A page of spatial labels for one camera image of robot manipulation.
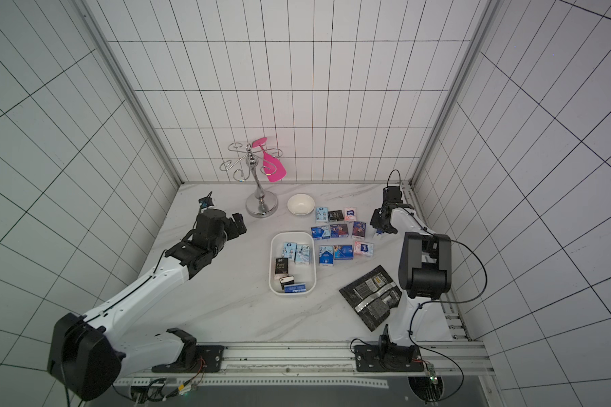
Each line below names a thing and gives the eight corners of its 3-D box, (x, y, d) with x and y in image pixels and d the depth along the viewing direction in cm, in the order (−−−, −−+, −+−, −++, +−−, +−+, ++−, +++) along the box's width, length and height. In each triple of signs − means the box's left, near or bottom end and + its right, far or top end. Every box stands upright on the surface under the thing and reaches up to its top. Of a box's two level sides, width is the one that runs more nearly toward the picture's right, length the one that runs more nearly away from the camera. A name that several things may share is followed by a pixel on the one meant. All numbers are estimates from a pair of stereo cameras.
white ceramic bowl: (284, 212, 110) (283, 205, 106) (297, 196, 116) (296, 189, 112) (305, 221, 107) (304, 215, 103) (317, 205, 112) (317, 198, 109)
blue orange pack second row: (334, 259, 95) (335, 257, 94) (333, 247, 99) (334, 244, 97) (353, 259, 95) (353, 257, 94) (351, 247, 99) (352, 244, 97)
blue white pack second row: (318, 265, 94) (319, 263, 92) (318, 248, 98) (318, 246, 97) (333, 265, 94) (334, 263, 92) (332, 248, 98) (333, 246, 97)
